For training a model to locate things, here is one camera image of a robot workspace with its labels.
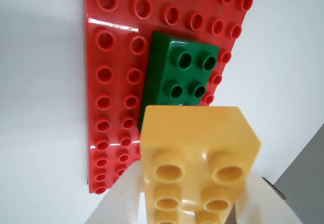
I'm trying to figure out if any red lego baseplate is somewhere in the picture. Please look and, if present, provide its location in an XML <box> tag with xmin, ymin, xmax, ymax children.
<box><xmin>83</xmin><ymin>0</ymin><xmax>259</xmax><ymax>196</ymax></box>

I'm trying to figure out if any green lego brick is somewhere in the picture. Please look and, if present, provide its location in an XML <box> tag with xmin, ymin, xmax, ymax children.
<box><xmin>138</xmin><ymin>30</ymin><xmax>220</xmax><ymax>135</ymax></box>

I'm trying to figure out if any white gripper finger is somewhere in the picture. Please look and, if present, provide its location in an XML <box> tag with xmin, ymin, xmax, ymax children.
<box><xmin>233</xmin><ymin>171</ymin><xmax>302</xmax><ymax>224</ymax></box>
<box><xmin>87</xmin><ymin>160</ymin><xmax>145</xmax><ymax>224</ymax></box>

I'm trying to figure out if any brown cardboard box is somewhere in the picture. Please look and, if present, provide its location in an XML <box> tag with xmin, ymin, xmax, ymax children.
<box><xmin>262</xmin><ymin>176</ymin><xmax>287</xmax><ymax>201</ymax></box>

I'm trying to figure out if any yellow lego brick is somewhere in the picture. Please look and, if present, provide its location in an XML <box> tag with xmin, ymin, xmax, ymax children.
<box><xmin>140</xmin><ymin>104</ymin><xmax>262</xmax><ymax>224</ymax></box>

